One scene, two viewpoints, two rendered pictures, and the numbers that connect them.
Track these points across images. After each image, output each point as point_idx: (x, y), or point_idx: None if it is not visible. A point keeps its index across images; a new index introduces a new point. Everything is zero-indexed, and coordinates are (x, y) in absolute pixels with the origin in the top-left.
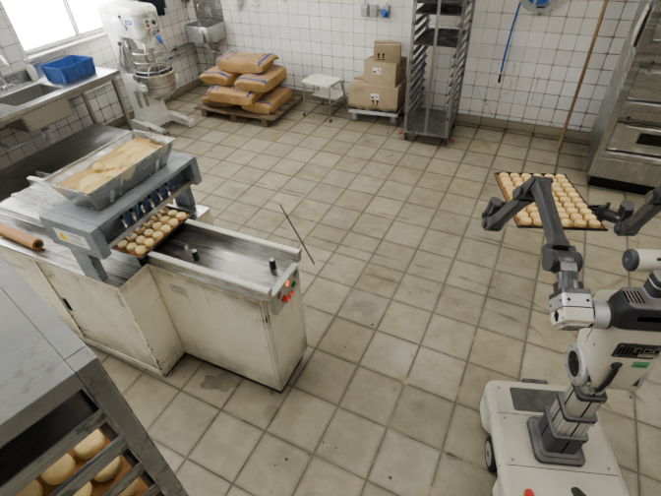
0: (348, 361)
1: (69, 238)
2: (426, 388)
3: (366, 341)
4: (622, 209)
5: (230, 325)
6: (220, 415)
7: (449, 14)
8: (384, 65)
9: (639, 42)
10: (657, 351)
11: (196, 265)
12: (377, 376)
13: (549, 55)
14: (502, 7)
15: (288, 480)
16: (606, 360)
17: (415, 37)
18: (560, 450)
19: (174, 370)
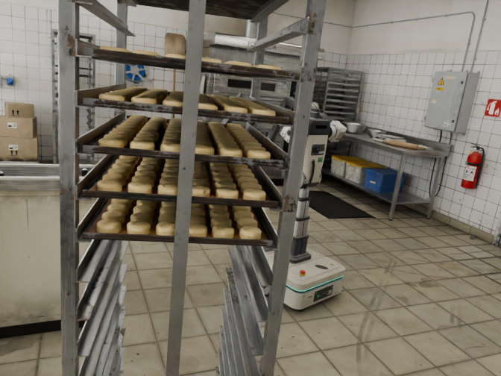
0: (133, 290)
1: None
2: (200, 283)
3: (136, 277)
4: (262, 133)
5: (51, 240)
6: (42, 362)
7: (82, 76)
8: (19, 120)
9: (207, 93)
10: (323, 148)
11: (17, 176)
12: (162, 289)
13: (147, 114)
14: (109, 82)
15: (152, 362)
16: (309, 159)
17: (41, 102)
18: (300, 251)
19: None
